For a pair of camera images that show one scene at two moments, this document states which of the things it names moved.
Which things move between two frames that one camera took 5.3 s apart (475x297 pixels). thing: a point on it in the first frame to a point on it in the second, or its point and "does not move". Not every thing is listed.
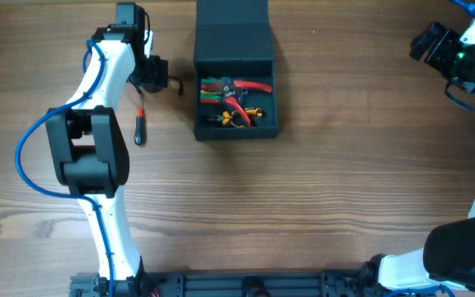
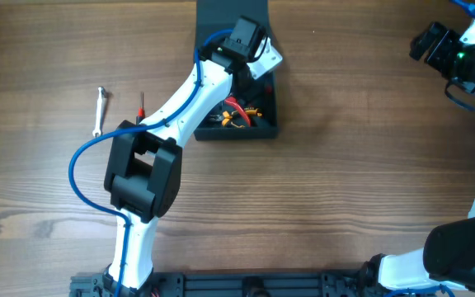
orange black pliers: (226, 119) does not move
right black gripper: (429, 47) does not move
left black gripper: (155, 73) to (243, 88)
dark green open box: (234, 87) does not move
